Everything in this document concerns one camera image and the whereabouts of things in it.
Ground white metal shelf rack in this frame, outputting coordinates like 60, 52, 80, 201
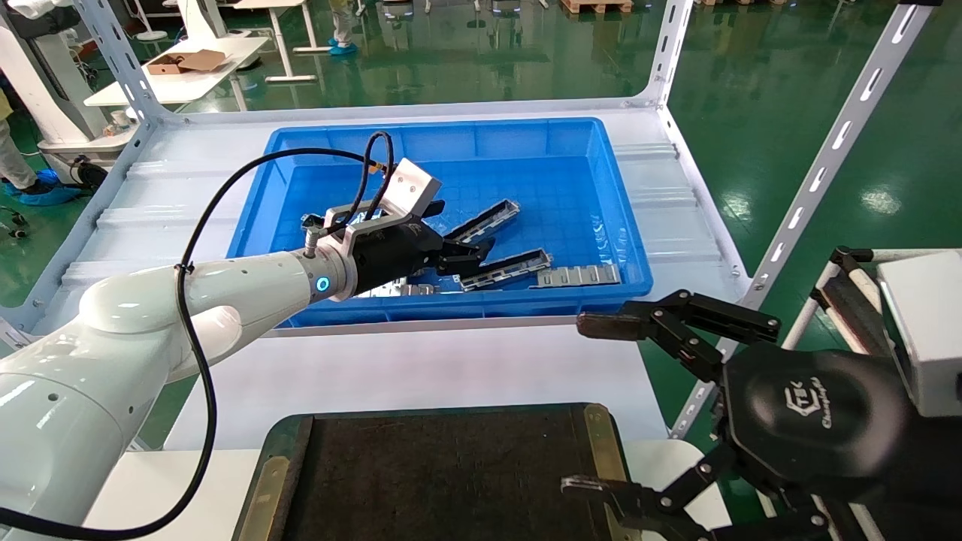
0, 0, 942, 440

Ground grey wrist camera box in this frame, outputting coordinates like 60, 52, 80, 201
877, 251, 962, 419
376, 158, 443, 222

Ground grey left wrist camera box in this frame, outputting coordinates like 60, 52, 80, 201
376, 158, 443, 222

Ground black container tray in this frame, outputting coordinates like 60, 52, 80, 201
233, 403, 641, 541

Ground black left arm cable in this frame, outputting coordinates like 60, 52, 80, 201
0, 131, 396, 541

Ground person with blue shoe covers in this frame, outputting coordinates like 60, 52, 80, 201
0, 86, 83, 207

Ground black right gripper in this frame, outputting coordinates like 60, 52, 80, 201
560, 289, 921, 541

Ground large blue plastic bin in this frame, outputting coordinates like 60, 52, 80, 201
225, 117, 653, 328

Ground white tube stand black clamps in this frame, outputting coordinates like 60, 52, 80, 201
808, 246, 903, 358

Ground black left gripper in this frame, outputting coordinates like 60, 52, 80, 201
349, 198, 498, 298

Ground white table with T-legs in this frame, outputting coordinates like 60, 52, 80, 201
225, 0, 339, 83

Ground flat silver metal plate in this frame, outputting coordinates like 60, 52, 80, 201
536, 264, 623, 289
372, 280, 438, 298

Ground white table with cardboard box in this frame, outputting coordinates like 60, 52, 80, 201
84, 36, 270, 112

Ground grey long metal housing part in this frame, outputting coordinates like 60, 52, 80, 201
445, 199, 522, 247
458, 249, 554, 292

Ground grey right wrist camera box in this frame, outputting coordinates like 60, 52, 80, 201
877, 251, 962, 419

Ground open brown cardboard box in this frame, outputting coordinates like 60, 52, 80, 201
147, 50, 230, 76

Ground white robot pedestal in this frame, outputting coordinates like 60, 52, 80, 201
0, 0, 140, 177

